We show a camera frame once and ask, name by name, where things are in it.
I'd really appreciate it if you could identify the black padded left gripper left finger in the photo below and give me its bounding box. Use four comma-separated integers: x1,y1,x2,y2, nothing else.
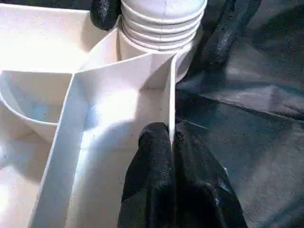
117,122,176,228

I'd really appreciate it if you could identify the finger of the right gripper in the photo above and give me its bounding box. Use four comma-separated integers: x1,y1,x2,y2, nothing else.
199,0,263,71
89,0,123,32

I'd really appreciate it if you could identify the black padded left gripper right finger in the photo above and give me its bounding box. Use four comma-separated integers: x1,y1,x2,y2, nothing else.
172,121,247,228

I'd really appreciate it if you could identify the white plastic table leg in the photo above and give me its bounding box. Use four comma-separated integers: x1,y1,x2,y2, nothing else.
119,0,208,50

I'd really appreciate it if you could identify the white plastic table top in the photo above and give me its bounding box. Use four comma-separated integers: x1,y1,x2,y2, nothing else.
0,2,205,228

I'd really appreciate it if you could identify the glossy black mat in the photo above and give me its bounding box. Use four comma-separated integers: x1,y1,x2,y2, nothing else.
173,0,304,228

